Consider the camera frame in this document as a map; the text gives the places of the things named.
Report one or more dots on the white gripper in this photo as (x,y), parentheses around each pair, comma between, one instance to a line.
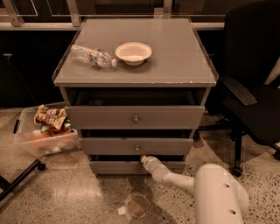
(150,163)

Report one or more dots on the grey bottom drawer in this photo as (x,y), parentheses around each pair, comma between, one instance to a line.
(131,165)

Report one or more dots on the grey drawer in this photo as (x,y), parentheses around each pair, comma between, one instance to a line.
(137,110)
(135,141)
(131,165)

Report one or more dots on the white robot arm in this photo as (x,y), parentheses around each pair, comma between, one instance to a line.
(218,197)

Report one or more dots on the grey middle drawer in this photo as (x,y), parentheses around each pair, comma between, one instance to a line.
(135,141)

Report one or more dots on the grey top drawer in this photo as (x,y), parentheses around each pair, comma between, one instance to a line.
(137,110)

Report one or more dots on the grey drawer cabinet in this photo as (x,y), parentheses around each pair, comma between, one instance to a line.
(178,61)

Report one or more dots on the small white paper scrap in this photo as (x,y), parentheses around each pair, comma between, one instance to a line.
(121,210)

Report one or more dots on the brown snack bag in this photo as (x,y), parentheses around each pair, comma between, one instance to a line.
(51,117)

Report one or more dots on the white paper bowl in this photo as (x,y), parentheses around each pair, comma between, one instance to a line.
(133,53)

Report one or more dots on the clear plastic storage bin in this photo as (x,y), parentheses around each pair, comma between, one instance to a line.
(26,132)

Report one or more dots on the clear plastic water bottle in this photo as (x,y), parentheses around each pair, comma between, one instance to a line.
(93,56)

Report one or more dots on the black office chair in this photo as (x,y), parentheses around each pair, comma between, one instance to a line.
(247,92)

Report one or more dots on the black wheeled stand leg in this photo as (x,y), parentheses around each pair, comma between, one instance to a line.
(7,187)

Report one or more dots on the metal window railing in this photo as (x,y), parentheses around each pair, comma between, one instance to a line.
(42,15)

